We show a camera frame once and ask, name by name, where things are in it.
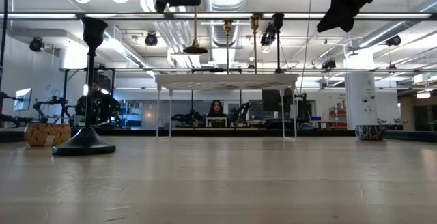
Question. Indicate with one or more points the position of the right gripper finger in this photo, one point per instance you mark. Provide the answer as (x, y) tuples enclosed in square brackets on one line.
[(338, 20)]

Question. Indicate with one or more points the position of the gold candlestick holder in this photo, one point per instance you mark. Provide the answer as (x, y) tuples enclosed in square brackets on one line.
[(195, 50), (228, 24), (254, 20)]

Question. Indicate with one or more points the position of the black candlestick holder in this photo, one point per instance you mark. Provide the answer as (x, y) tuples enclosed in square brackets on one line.
[(278, 19), (85, 145)]

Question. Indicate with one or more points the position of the background black robot arm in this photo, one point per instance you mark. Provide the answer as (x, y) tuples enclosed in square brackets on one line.
[(51, 106), (240, 111)]

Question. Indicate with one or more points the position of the black ceiling spotlight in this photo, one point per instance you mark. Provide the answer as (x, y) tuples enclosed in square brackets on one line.
[(328, 65), (268, 37), (394, 40), (151, 39), (35, 44)]

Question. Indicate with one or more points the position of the white round column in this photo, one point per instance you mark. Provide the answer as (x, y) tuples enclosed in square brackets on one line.
[(360, 97)]

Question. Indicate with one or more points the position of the red storage cabinet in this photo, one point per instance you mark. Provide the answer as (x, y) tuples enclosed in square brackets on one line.
[(338, 116)]

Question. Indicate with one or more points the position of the black monitor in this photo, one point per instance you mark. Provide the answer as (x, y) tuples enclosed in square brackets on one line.
[(271, 100)]

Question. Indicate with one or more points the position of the person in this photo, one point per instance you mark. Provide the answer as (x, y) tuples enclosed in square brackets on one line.
[(99, 106), (216, 109)]

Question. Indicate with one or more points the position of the blue storage shelf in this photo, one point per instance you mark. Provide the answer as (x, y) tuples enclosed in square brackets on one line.
[(131, 114)]

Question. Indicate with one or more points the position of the white laptop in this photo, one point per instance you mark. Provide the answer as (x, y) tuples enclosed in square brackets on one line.
[(216, 122)]

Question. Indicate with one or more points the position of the computer monitor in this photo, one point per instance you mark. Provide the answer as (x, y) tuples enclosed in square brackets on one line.
[(23, 99)]

